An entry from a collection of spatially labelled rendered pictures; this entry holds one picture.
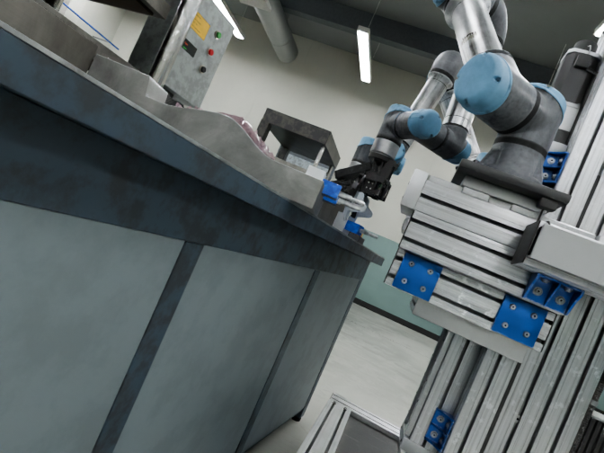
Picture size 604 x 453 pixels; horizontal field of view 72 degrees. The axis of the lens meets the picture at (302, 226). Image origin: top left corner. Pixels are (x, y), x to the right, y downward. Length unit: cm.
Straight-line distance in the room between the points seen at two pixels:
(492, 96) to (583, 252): 35
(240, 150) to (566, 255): 62
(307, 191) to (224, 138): 18
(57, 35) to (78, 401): 46
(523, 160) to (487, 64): 22
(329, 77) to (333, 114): 74
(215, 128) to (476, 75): 56
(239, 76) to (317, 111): 177
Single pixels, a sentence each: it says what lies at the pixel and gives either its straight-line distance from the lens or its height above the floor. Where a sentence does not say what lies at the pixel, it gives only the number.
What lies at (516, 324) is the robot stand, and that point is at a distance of 103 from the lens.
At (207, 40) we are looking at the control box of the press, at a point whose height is 133.
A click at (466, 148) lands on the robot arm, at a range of 126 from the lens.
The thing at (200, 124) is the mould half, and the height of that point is 86.
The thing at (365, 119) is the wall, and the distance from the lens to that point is 813.
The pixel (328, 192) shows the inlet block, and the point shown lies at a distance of 82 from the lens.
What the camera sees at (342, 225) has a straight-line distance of 119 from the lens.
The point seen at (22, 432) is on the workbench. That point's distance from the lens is 64.
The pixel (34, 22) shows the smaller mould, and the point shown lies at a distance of 61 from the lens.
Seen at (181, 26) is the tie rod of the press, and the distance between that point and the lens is 164.
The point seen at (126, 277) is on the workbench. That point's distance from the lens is 59.
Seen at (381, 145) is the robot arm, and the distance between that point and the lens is 121.
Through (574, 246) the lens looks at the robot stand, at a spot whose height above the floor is 93.
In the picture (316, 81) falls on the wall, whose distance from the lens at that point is 851.
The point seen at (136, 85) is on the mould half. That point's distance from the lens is 89.
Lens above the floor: 75
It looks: 1 degrees up
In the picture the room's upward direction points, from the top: 24 degrees clockwise
